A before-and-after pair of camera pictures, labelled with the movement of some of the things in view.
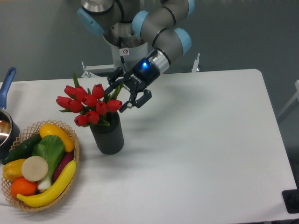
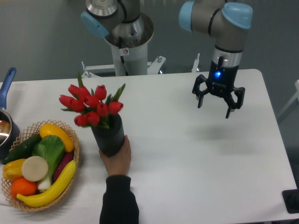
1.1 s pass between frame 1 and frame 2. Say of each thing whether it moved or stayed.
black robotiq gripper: moved
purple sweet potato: stayed
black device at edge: stayed
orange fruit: stayed
